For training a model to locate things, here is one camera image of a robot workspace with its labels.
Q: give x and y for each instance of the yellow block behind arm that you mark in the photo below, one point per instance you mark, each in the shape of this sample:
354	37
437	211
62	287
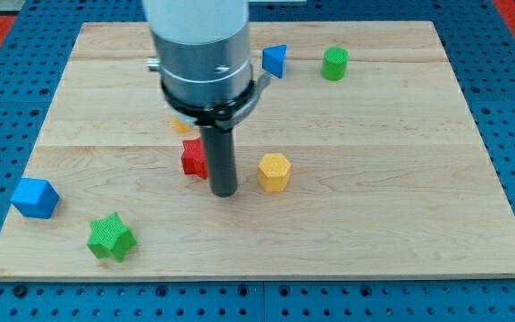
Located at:
179	126

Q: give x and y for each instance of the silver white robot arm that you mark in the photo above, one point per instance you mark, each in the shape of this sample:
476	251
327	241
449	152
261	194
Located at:
202	47

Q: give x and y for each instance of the yellow hexagon block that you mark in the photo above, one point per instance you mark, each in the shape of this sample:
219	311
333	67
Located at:
274	172

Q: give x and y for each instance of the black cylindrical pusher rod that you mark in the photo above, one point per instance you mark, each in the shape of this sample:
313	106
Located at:
220	158

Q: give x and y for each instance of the red star block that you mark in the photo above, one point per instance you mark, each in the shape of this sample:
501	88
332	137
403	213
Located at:
193	158

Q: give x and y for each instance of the wooden board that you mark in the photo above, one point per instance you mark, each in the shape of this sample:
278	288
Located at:
390	179

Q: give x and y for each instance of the blue triangle block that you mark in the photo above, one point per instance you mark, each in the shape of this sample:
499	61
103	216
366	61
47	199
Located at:
273	60

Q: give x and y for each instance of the green cylinder block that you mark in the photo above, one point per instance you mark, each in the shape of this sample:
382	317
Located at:
334	63

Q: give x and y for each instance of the green star block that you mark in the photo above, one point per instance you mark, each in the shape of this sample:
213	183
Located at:
110	238

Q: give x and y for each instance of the blue cube block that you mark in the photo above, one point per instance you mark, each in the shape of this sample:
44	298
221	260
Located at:
35	198

